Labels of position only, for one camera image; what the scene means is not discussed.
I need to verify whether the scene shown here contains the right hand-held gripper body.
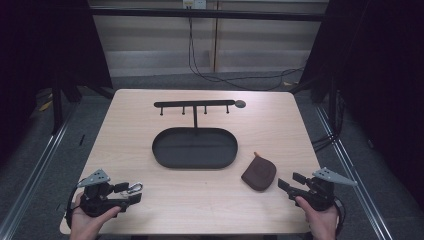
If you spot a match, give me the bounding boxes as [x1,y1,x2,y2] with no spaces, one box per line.
[287,166,358,212]

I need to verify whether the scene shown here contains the black key rack with tray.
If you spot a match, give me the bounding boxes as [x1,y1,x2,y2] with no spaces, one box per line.
[151,99,247,170]

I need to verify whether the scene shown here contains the black horizontal frame bar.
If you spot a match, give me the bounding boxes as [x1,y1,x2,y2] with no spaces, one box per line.
[89,7,327,23]

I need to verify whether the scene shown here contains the silver carabiner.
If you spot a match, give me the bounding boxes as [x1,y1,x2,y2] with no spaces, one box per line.
[120,181,144,197]

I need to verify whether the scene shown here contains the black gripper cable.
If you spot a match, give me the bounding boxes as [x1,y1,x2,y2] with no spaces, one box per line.
[333,196,346,238]
[65,185,81,230]

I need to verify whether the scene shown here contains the person's left hand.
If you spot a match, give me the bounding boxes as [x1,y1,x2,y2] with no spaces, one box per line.
[69,193,123,240]

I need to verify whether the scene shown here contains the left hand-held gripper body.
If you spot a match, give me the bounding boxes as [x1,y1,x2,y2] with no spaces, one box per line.
[77,168,131,219]

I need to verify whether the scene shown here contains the brown zip pouch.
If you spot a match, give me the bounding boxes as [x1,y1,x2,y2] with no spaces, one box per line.
[240,151,278,193]

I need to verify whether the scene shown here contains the yellow tape strip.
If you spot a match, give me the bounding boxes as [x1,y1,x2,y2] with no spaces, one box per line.
[38,99,54,112]

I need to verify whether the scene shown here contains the white wall socket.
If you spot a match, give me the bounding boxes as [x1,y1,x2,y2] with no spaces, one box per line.
[182,0,208,10]

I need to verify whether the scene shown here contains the black stand leg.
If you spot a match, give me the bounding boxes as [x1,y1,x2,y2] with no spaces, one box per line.
[51,85,64,135]

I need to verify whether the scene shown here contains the person's right hand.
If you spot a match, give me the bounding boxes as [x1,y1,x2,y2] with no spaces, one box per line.
[294,195,340,240]

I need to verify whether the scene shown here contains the black cable on floor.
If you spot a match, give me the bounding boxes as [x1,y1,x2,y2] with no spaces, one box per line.
[187,16,305,92]

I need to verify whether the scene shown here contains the dark curtain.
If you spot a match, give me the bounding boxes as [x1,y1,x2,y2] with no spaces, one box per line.
[0,0,114,168]
[298,0,424,204]

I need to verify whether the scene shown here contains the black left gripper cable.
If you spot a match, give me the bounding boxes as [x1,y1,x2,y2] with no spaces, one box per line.
[65,185,81,230]

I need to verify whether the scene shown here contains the metal floor rail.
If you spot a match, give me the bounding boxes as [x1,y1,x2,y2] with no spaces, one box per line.
[314,103,395,240]
[0,99,79,240]

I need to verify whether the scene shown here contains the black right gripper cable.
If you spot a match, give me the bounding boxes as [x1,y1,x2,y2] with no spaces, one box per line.
[333,196,346,238]

